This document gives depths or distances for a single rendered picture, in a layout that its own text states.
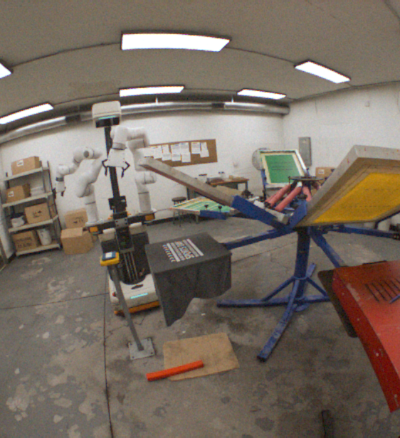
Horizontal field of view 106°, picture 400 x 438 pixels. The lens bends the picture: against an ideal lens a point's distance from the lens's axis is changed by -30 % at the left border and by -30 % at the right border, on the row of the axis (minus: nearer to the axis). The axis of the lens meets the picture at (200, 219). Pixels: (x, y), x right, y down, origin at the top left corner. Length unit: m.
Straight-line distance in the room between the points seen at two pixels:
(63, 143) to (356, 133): 6.53
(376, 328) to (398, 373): 0.16
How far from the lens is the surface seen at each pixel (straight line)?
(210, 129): 5.58
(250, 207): 1.19
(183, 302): 1.37
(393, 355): 0.63
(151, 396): 1.78
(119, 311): 2.38
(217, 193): 1.09
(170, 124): 5.28
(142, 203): 1.73
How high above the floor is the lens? 1.54
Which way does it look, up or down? 17 degrees down
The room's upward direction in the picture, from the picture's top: 6 degrees counter-clockwise
